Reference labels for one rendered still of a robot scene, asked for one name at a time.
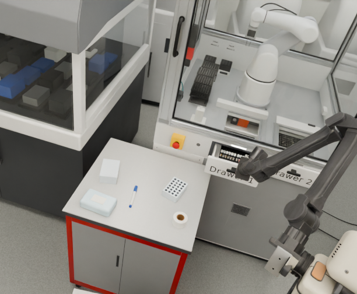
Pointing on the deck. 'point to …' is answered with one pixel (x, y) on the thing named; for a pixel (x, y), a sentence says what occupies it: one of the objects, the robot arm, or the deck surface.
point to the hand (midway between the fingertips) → (242, 170)
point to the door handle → (177, 36)
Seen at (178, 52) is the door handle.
